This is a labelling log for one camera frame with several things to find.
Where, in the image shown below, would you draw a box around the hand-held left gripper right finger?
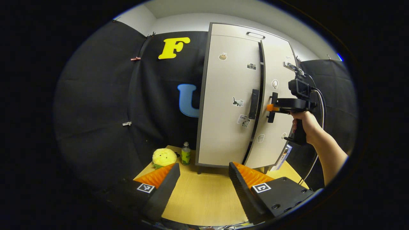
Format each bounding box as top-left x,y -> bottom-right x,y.
228,161 -> 316,225

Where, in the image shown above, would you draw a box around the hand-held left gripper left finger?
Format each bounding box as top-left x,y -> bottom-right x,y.
105,163 -> 181,222

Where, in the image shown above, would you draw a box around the black door handle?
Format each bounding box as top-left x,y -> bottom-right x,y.
249,89 -> 260,120
267,92 -> 279,124

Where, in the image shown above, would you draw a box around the cabinet door with camera sticker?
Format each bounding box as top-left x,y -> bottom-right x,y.
197,34 -> 265,167

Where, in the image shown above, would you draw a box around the cabinet door with headphone sticker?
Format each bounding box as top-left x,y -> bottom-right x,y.
246,39 -> 298,170

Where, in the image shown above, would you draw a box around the grey double-door shoe cabinet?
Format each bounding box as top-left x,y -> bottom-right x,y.
195,22 -> 302,174

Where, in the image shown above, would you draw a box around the grey cabinet drawer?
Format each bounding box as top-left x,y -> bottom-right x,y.
209,22 -> 289,45

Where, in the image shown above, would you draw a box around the yellow plush toy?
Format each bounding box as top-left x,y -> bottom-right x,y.
152,148 -> 178,170

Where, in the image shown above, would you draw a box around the green drink bottle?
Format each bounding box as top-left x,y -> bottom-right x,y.
181,142 -> 191,165

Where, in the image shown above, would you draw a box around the white book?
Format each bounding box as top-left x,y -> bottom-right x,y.
272,144 -> 293,171

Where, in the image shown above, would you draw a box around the black backdrop cloth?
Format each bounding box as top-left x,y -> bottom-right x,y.
53,20 -> 358,192

